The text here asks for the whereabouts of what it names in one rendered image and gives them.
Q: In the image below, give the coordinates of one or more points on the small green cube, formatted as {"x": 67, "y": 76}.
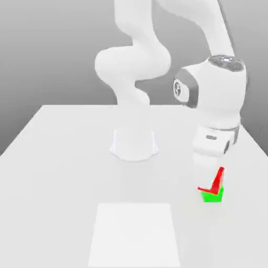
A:
{"x": 211, "y": 198}

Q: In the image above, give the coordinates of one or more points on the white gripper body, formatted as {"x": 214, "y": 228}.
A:
{"x": 206, "y": 163}

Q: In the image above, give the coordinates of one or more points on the small red cube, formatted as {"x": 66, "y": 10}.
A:
{"x": 217, "y": 180}

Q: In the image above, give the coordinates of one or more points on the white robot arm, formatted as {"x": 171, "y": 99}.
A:
{"x": 222, "y": 94}

